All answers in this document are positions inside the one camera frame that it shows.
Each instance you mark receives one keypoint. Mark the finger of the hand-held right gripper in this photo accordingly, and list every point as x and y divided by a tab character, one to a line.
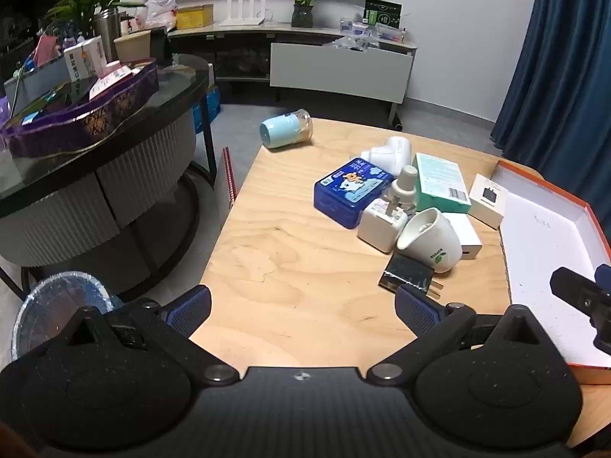
604	274
573	291

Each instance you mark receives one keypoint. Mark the yellow box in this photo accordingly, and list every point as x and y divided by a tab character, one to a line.
193	16

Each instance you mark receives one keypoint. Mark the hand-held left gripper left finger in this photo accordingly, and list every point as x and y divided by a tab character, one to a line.
191	307

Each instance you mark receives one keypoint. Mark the white tv cabinet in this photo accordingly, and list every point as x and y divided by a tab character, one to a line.
248	57

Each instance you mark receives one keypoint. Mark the leafy potted plant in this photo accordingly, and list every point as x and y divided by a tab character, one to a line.
90	4

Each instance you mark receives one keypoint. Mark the black charger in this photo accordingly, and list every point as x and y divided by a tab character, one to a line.
408	272

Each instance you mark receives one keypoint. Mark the white plug-in night light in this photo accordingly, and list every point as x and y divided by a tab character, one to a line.
389	150

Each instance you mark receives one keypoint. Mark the blue bag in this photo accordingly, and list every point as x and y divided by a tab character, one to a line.
207	105

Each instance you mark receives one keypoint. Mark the white cube charger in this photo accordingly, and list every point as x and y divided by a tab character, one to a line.
377	226

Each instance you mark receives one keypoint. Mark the round black coffee table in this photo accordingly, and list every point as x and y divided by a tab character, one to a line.
62	219

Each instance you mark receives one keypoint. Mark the white mug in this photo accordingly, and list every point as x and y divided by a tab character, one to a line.
429	243

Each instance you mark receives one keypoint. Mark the black green box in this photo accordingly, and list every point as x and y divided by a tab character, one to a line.
382	12

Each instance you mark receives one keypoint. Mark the white plastic bag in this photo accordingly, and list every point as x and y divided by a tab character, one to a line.
160	9

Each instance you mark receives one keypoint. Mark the white carton box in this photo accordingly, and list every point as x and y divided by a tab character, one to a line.
81	59

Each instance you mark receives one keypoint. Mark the orange cardboard box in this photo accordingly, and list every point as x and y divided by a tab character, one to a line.
539	257

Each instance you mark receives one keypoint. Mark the clear plastic wrap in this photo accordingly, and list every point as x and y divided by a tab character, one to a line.
351	43

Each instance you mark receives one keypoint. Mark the steel thermos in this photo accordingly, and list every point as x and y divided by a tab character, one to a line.
106	28

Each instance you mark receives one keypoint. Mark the white adapter box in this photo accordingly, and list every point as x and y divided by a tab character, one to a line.
487	198

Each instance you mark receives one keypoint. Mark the beige round pot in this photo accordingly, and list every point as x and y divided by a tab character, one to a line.
131	45

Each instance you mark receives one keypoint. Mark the light blue toothpick holder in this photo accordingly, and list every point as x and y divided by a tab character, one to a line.
281	131

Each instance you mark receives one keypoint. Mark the red striped stick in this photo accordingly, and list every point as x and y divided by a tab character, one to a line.
230	176

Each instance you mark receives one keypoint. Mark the blue cartoon tin box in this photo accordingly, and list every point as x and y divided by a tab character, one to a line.
348	191

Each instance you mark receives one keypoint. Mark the bin with clear liner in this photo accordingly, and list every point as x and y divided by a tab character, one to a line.
52	305

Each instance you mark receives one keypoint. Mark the white router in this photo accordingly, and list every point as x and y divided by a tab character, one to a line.
241	16

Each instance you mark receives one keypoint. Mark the purple patterned tray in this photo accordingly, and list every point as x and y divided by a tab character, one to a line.
95	121

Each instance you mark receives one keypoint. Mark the pink white packet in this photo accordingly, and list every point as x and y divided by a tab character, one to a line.
112	78

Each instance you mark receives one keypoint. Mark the green cardboard box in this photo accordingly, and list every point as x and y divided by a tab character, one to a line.
439	181

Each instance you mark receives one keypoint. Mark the clear repellent liquid bottle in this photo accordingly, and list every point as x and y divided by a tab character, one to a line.
403	186

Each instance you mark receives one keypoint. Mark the blue curtain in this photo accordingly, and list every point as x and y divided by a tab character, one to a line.
563	81

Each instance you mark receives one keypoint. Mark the white panel on wheels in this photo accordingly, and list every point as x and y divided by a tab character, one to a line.
334	71

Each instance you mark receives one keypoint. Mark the pile of small boxes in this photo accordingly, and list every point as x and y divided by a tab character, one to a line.
389	33

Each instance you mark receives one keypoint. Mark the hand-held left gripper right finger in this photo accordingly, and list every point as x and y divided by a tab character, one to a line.
415	312

